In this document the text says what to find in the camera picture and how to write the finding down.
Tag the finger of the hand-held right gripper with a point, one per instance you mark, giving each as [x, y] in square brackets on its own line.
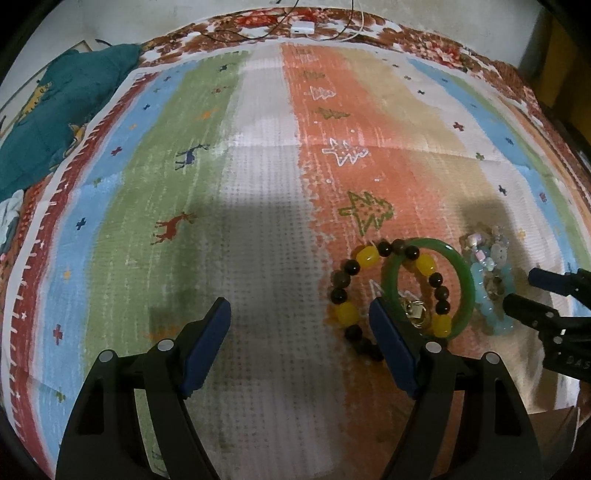
[547, 278]
[526, 310]

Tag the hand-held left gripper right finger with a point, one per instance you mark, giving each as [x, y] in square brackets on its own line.
[392, 346]

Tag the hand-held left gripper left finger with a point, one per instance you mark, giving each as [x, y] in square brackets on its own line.
[205, 346]

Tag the green jade bangle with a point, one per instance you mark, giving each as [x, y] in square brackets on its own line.
[464, 272]

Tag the striped printed mat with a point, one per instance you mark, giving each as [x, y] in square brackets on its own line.
[258, 184]

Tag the mustard yellow cloth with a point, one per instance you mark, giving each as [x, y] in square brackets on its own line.
[568, 60]

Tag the white and light blue cloth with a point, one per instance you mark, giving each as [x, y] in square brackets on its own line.
[9, 217]

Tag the teal quilted blanket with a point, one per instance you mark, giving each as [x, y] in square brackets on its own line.
[69, 97]

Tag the white charger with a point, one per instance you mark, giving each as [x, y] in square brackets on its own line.
[302, 26]

